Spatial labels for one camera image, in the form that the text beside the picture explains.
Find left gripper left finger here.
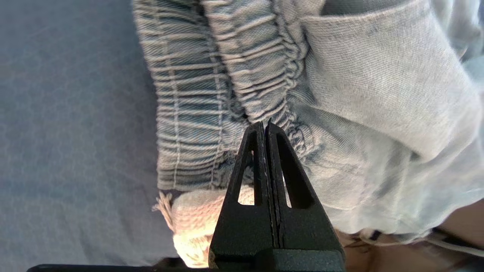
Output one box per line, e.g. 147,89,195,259
210,121,279,265

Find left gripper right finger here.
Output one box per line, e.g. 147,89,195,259
266,118,346,263

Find light blue denim shorts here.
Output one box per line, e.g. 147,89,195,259
132,0,484,267

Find blue bed sheet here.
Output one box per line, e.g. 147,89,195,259
0,0,180,267

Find white floor cable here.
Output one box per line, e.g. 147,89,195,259
429,227,484,259

